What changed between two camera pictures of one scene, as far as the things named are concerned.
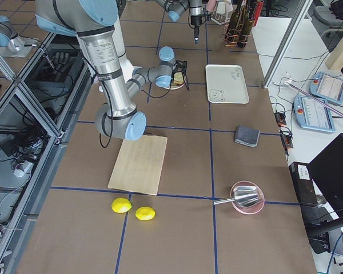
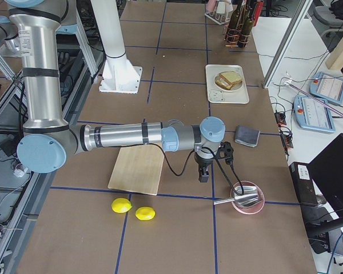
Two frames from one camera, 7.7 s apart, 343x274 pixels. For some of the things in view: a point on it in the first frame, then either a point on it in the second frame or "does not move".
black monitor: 332,172 does not move
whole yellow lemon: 121,205 does not move
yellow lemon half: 145,213 does not move
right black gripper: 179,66 -> 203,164
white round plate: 174,86 -> 234,88
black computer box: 303,184 does not move
